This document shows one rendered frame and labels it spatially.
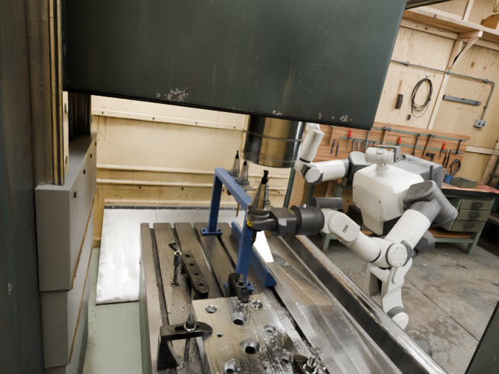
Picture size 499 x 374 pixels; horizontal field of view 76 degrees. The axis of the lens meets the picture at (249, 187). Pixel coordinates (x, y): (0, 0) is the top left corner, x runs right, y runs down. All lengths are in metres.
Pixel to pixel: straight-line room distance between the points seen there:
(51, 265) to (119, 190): 1.29
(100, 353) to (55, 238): 0.86
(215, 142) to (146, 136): 0.37
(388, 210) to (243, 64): 0.91
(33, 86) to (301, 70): 0.47
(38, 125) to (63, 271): 0.23
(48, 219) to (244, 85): 0.41
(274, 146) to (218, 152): 1.13
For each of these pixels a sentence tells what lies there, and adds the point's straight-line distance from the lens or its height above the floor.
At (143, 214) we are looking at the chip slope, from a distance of 1.88.
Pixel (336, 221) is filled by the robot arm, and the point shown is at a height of 1.27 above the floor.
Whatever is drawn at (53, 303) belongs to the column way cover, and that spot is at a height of 1.21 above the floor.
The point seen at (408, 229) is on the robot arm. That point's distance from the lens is 1.21.
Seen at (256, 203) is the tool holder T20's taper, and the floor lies 1.31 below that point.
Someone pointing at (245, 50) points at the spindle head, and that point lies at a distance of 0.66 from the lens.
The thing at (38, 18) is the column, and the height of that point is 1.64.
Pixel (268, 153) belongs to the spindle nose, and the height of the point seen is 1.46.
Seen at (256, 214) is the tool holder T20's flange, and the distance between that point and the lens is 0.86.
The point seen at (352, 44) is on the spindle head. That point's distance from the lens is 0.77.
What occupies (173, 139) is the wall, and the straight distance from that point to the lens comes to 1.80.
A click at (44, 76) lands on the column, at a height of 1.57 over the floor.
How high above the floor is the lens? 1.60
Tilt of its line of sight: 17 degrees down
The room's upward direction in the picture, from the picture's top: 9 degrees clockwise
